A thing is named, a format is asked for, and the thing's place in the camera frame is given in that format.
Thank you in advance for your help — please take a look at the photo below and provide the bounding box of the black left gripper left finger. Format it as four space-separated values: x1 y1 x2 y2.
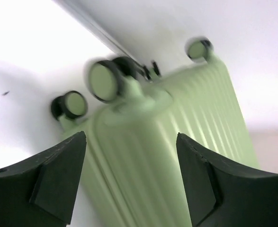
0 131 86 227

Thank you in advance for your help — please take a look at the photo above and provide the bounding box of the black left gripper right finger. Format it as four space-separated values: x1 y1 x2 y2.
176 133 278 227

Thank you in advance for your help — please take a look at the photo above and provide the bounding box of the light green suitcase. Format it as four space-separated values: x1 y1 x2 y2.
51 37 259 227

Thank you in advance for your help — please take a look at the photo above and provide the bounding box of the left aluminium table rail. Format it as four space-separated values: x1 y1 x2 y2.
54 0 145 77

